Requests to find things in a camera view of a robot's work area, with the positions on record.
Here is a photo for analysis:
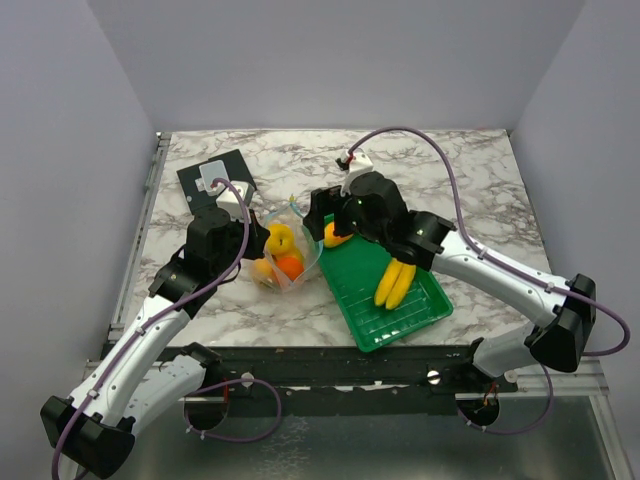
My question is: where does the yellow orange mango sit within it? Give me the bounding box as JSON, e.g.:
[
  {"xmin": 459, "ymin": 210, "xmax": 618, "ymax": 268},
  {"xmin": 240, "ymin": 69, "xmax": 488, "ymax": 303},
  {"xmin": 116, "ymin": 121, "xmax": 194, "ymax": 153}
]
[{"xmin": 323, "ymin": 222, "xmax": 352, "ymax": 248}]

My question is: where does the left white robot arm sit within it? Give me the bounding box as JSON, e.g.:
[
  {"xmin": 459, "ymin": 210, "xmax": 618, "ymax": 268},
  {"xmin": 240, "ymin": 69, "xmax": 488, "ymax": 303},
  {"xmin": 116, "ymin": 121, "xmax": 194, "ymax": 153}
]
[{"xmin": 40, "ymin": 206, "xmax": 269, "ymax": 479}]

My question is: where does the clear zip top bag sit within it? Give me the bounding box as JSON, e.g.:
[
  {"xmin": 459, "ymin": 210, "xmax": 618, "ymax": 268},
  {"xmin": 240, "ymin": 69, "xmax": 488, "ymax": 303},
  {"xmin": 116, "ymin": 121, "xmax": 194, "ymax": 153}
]
[{"xmin": 250, "ymin": 196, "xmax": 323, "ymax": 293}]

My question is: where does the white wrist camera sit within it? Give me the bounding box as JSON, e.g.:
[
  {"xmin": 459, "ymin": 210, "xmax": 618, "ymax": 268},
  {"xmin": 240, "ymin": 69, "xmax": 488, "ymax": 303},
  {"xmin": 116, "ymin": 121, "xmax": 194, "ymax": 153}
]
[
  {"xmin": 336, "ymin": 150, "xmax": 373, "ymax": 196},
  {"xmin": 216, "ymin": 181, "xmax": 255, "ymax": 218}
]

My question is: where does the orange peach with leaf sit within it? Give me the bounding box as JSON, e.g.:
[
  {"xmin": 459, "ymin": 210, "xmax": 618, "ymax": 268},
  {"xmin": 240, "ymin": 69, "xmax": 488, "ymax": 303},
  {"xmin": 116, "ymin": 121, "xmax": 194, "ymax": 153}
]
[{"xmin": 251, "ymin": 258, "xmax": 274, "ymax": 287}]

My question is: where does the black network box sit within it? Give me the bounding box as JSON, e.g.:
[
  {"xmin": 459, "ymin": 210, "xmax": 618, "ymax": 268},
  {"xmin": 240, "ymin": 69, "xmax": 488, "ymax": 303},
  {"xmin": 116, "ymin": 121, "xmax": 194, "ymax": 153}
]
[{"xmin": 177, "ymin": 149, "xmax": 256, "ymax": 214}]

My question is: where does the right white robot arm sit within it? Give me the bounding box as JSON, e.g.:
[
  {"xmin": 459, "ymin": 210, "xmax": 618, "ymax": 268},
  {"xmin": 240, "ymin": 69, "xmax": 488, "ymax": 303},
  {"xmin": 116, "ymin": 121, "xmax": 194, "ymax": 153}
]
[{"xmin": 303, "ymin": 172, "xmax": 595, "ymax": 391}]

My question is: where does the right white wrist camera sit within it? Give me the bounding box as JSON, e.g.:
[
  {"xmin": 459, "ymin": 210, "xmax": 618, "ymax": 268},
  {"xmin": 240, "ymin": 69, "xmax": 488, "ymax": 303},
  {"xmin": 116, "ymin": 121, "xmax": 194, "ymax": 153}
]
[{"xmin": 336, "ymin": 150, "xmax": 373, "ymax": 196}]

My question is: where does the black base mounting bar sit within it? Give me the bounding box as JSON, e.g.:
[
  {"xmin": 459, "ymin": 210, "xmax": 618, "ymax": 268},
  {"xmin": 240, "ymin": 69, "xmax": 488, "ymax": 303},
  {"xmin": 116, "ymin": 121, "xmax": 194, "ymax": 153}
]
[{"xmin": 158, "ymin": 344, "xmax": 516, "ymax": 416}]

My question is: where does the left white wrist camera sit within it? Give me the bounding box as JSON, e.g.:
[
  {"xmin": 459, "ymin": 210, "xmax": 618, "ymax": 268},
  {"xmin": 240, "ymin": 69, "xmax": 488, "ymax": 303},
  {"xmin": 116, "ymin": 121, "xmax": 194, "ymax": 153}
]
[{"xmin": 216, "ymin": 181, "xmax": 255, "ymax": 218}]

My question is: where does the yellow banana bunch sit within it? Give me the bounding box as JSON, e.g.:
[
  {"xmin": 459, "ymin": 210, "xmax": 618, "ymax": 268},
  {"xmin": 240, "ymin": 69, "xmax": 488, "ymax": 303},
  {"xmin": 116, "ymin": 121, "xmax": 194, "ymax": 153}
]
[{"xmin": 374, "ymin": 258, "xmax": 417, "ymax": 310}]

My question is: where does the green plastic tray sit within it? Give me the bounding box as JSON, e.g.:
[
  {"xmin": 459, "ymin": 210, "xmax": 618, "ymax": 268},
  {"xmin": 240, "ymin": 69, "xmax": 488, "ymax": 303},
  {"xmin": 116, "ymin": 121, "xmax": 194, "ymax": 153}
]
[{"xmin": 319, "ymin": 216, "xmax": 453, "ymax": 352}]

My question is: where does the white grey small router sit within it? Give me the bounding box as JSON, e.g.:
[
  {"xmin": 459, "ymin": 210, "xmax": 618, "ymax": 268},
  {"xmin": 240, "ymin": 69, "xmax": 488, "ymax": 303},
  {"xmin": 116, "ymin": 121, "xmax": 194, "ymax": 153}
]
[{"xmin": 199, "ymin": 160, "xmax": 229, "ymax": 194}]

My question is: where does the orange fruit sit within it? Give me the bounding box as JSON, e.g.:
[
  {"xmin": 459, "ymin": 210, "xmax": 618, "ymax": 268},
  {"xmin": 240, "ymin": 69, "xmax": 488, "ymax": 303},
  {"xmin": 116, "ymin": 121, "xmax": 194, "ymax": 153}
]
[{"xmin": 276, "ymin": 256, "xmax": 304, "ymax": 281}]

